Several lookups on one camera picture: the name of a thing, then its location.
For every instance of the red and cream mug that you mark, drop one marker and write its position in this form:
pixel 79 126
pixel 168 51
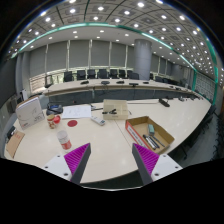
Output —
pixel 51 121

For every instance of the green whiteboard eraser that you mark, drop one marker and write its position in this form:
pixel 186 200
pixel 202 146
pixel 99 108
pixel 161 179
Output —
pixel 151 129

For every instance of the long curved conference table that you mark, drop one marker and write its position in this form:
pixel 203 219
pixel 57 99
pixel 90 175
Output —
pixel 100 87

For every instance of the black office chairs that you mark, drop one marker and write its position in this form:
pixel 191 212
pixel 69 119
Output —
pixel 91 74

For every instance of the black microphone base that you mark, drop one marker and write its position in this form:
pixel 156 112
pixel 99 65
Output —
pixel 164 102

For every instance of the black marker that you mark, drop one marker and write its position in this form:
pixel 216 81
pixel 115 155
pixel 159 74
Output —
pixel 157 141
pixel 149 141

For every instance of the black handheld device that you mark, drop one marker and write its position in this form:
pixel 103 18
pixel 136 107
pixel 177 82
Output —
pixel 10 132

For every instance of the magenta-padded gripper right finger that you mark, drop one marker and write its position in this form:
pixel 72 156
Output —
pixel 146 160

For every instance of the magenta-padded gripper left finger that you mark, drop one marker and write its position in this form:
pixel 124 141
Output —
pixel 77 160

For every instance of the flat round red coaster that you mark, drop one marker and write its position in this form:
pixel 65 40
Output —
pixel 72 123

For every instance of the white printed carton box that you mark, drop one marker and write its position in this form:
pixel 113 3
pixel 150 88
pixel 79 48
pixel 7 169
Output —
pixel 29 113

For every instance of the round ceiling lights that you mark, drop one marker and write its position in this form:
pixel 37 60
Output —
pixel 126 12

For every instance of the white paper sheet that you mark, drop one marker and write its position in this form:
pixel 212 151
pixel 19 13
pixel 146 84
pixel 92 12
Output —
pixel 76 112

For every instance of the cardboard box with red side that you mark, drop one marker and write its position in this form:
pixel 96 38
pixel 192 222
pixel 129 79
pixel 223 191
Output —
pixel 133 133

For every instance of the clear red-capped water bottle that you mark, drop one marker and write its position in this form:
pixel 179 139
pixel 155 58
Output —
pixel 64 140

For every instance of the black desk microphones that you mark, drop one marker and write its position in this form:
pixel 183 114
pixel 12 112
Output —
pixel 105 82

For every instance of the brown paper envelope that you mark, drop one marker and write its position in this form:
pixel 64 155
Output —
pixel 15 143

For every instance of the small black tool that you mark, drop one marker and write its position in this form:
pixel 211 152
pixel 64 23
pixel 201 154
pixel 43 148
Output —
pixel 110 112

